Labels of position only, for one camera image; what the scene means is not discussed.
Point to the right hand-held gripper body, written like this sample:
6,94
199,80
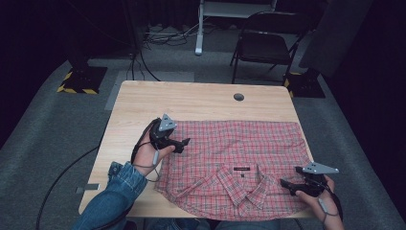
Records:
314,185

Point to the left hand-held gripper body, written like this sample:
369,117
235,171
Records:
159,137

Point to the red plaid short-sleeved shirt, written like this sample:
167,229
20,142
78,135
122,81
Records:
230,147

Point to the person's left hand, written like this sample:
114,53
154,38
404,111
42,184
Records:
146,158

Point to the person's right hand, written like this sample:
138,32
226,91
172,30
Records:
328,217

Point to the grey round table grommet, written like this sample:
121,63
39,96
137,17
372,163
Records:
238,97

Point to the black base with yellow stripes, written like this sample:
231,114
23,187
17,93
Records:
84,80
304,86

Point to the white metal stand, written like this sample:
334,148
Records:
199,32

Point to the black stand pole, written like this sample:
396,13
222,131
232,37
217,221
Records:
131,25

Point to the black folding chair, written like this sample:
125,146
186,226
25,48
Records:
265,48

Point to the grey upright panel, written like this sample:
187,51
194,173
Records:
335,35

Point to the grey table edge bracket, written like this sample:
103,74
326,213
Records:
91,187

